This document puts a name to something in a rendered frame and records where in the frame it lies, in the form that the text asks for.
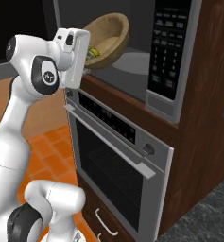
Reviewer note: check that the silver built-in oven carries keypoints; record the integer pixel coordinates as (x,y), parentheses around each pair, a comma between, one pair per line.
(116,151)

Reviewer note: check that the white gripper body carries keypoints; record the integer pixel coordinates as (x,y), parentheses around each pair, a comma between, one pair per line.
(78,56)

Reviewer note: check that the grey microwave turntable plate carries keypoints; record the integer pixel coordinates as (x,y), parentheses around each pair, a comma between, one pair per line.
(134,63)

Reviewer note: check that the dark wooden drawer front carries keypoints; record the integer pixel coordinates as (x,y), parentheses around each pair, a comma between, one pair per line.
(91,204)

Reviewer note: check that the green lime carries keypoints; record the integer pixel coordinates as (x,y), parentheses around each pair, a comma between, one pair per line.
(94,52)

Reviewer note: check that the dark wooden cabinet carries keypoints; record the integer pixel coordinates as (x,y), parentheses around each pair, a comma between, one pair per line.
(204,94)

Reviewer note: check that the black microwave door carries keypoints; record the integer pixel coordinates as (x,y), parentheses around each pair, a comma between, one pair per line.
(15,19)

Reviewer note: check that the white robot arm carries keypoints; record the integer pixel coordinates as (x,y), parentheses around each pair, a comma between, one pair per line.
(9,138)

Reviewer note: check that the wooden bowl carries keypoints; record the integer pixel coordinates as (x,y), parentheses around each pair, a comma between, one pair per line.
(112,34)

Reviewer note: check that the dark oven knob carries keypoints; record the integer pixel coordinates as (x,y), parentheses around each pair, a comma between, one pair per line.
(148,149)

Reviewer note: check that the silver microwave oven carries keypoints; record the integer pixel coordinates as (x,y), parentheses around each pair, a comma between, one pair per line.
(171,53)

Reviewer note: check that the black glass oven door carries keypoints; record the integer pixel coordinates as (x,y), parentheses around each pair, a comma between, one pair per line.
(113,176)

